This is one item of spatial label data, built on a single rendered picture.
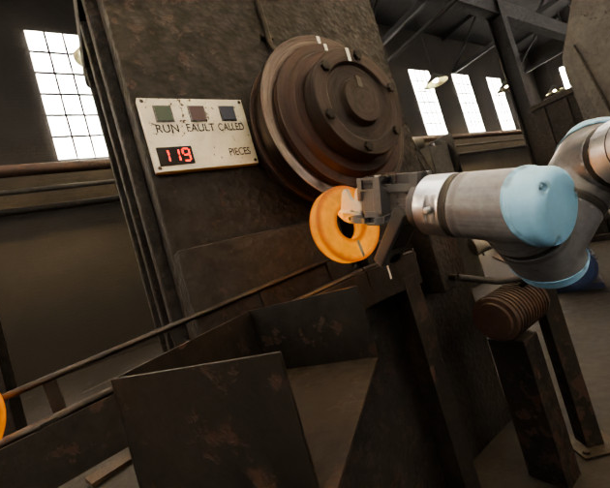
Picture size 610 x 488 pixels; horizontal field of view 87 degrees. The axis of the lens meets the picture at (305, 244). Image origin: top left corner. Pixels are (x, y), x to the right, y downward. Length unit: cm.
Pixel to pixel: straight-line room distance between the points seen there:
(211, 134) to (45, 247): 612
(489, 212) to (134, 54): 85
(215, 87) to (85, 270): 598
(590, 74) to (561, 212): 309
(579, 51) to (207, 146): 315
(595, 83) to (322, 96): 288
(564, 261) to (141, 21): 101
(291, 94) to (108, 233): 621
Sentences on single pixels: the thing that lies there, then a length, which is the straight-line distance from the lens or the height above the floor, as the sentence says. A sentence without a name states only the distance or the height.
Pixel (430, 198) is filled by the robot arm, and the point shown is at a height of 81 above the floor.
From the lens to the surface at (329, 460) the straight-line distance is 37.
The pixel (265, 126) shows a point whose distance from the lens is 80.
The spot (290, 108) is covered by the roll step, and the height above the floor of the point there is 113.
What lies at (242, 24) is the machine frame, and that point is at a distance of 116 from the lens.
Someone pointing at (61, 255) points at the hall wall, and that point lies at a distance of 684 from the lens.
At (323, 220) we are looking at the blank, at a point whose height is 84.
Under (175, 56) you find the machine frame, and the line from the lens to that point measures 101.
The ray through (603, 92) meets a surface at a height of 133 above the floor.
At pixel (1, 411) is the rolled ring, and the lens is 71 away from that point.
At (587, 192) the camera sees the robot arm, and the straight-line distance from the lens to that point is 56.
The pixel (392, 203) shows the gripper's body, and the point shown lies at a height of 83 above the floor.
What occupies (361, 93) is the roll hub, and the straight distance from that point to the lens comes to 88.
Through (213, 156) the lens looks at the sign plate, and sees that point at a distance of 87.
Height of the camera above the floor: 79
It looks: 2 degrees up
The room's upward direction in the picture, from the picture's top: 16 degrees counter-clockwise
